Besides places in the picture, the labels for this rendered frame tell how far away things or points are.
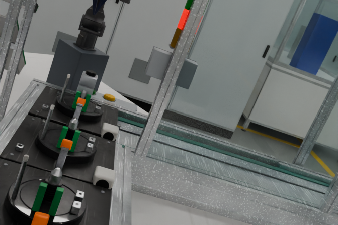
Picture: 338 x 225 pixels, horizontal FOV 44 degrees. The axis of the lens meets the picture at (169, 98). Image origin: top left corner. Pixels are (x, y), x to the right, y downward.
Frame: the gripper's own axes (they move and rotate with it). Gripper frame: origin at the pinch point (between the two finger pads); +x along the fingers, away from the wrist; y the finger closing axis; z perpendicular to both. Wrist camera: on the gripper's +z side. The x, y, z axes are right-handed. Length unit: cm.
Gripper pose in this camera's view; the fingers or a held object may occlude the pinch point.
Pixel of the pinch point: (97, 4)
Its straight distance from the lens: 137.7
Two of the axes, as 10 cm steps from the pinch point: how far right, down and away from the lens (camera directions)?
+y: 9.3, 3.1, 1.9
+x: -3.6, 8.9, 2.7
